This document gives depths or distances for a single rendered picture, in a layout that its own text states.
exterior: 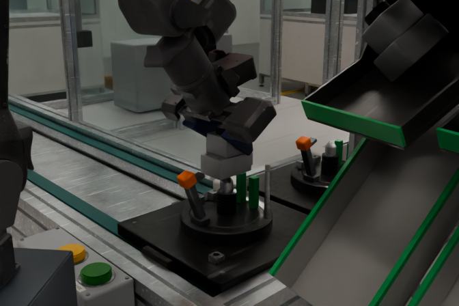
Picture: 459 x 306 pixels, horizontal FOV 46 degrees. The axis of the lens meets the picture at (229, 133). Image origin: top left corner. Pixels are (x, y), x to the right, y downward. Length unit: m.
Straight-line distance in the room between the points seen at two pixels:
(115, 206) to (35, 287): 0.53
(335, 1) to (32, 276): 1.58
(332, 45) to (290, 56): 4.50
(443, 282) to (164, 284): 0.34
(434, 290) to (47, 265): 0.37
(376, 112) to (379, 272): 0.17
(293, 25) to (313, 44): 0.37
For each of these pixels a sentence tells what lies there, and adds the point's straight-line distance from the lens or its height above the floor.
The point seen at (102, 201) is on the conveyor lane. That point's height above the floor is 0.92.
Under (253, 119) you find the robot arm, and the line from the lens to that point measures 0.69.
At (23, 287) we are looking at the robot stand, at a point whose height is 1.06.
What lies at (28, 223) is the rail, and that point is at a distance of 1.02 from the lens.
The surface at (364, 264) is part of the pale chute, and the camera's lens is 0.61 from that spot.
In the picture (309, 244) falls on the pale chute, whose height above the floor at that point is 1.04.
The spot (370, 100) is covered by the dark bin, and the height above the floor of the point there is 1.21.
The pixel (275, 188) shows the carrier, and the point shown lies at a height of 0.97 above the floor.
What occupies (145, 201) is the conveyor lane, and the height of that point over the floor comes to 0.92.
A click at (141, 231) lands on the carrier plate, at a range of 0.83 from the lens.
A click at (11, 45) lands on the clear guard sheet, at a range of 2.03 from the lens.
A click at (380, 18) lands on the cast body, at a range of 0.58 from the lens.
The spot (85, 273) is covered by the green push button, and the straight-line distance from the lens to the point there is 0.73.
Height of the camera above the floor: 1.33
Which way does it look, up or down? 16 degrees down
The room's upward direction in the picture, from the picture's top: straight up
